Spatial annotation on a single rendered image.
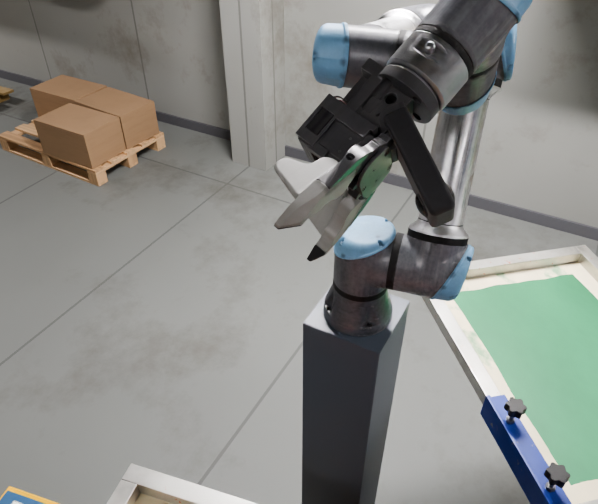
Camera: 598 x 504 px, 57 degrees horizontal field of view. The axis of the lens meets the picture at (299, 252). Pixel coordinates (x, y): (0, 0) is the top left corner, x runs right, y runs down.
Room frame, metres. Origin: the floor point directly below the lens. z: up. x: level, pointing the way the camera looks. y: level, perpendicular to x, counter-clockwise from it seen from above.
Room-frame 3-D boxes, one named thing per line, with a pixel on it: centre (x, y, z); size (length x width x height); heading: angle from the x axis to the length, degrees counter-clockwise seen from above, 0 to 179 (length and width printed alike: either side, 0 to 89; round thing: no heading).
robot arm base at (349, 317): (0.87, -0.13, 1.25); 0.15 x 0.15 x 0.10
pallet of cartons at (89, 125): (3.91, 1.69, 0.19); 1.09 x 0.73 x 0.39; 61
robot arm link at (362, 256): (0.87, -0.14, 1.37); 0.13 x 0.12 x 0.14; 72
